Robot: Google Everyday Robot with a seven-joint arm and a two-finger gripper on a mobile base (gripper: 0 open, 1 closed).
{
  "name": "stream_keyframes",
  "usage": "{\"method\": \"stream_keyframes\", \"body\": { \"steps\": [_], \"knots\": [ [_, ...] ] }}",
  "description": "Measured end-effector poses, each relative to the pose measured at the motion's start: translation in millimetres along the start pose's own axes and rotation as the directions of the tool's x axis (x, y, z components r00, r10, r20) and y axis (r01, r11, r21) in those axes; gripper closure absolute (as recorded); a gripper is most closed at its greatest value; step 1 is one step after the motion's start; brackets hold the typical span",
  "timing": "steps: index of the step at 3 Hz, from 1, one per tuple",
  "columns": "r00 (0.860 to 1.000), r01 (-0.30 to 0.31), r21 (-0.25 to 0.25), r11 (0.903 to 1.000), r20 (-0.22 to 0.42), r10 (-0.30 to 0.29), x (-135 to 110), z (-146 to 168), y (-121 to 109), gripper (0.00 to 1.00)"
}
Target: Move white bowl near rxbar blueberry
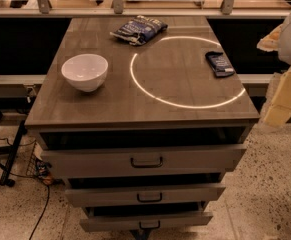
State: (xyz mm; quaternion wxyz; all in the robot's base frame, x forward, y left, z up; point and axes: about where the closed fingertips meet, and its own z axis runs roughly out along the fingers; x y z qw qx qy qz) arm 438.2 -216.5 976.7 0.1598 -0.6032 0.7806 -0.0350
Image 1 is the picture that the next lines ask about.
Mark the top grey drawer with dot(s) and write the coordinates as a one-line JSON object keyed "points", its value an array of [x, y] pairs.
{"points": [[150, 161]]}

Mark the grey drawer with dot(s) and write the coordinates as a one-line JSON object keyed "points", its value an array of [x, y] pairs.
{"points": [[150, 161], [106, 223], [144, 195]]}

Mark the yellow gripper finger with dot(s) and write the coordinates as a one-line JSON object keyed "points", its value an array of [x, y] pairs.
{"points": [[270, 42], [279, 111]]}

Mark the white ceramic bowl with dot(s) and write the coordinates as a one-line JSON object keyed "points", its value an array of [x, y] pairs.
{"points": [[85, 72]]}

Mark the wire basket with snack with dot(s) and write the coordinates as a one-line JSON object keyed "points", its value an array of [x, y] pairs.
{"points": [[39, 169]]}

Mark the metal railing frame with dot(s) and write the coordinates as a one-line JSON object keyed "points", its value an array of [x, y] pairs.
{"points": [[81, 8]]}

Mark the black stand leg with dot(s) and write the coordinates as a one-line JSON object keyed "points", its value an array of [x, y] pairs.
{"points": [[6, 168]]}

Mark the bottom grey drawer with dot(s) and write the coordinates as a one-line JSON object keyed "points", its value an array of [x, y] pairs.
{"points": [[106, 223]]}

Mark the blue rxbar blueberry bar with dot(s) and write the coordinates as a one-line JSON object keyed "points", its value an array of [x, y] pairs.
{"points": [[220, 65]]}

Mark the grey drawer cabinet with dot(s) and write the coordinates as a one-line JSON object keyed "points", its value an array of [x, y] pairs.
{"points": [[162, 94]]}

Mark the blue chip bag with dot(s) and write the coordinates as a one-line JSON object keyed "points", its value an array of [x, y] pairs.
{"points": [[139, 30]]}

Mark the middle grey drawer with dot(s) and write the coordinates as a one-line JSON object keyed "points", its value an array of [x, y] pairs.
{"points": [[144, 195]]}

